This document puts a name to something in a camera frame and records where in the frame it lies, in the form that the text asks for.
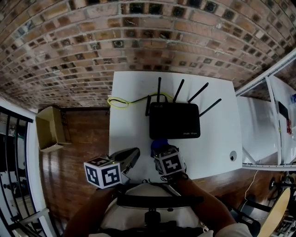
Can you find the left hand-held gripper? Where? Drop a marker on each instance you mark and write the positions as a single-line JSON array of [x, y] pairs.
[[104, 173]]

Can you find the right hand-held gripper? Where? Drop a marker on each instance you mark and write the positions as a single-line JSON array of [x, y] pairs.
[[171, 164]]

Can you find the blue cloth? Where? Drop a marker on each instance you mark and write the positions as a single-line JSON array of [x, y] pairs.
[[159, 144]]

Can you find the black router with antennas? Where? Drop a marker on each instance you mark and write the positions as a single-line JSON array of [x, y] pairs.
[[174, 120]]

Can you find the person's right forearm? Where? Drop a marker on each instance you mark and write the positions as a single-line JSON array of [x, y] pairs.
[[208, 206]]

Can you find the person's light shirt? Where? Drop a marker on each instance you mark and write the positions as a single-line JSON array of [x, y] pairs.
[[143, 191]]

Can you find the open cardboard box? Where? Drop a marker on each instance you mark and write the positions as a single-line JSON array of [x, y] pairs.
[[47, 127]]

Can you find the white metal shelf rack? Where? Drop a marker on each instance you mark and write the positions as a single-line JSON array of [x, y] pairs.
[[259, 129]]

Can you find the black chair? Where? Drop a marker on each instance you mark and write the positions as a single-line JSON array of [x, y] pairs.
[[252, 208]]

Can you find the black stand base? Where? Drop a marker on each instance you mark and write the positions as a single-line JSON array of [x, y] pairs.
[[273, 184]]

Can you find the black metal railing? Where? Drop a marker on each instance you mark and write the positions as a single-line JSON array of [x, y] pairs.
[[14, 162]]

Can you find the black flat phone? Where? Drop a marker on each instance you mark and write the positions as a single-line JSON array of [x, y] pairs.
[[283, 110]]

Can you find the small red box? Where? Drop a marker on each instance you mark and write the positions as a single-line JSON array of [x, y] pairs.
[[289, 126]]

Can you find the clear plastic bottle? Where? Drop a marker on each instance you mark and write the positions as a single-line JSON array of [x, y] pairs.
[[294, 133]]

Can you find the round wooden board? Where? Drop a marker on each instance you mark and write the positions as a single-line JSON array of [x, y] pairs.
[[279, 208]]

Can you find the blue-label water bottle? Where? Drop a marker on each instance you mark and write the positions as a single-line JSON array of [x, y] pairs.
[[293, 98]]

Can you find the black chest mount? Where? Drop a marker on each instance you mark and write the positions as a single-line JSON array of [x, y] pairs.
[[159, 201]]

